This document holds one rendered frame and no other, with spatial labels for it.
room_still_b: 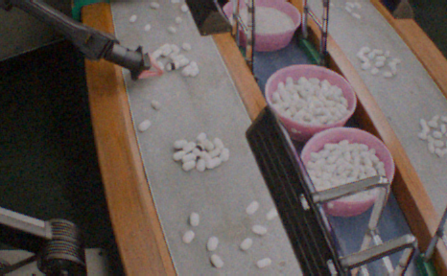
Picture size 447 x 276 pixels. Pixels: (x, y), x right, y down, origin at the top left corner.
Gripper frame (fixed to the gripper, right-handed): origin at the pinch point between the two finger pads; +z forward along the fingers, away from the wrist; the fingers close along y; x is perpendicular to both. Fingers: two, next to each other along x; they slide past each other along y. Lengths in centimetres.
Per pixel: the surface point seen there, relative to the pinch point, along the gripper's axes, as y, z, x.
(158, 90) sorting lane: -5.4, 0.1, 2.6
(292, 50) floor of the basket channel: 12.0, 40.4, -21.9
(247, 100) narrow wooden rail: -18.9, 15.2, -13.1
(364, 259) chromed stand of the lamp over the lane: -100, -12, -37
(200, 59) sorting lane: 5.3, 11.6, -6.7
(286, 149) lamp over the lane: -72, -15, -34
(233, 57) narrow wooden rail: 0.9, 16.7, -14.2
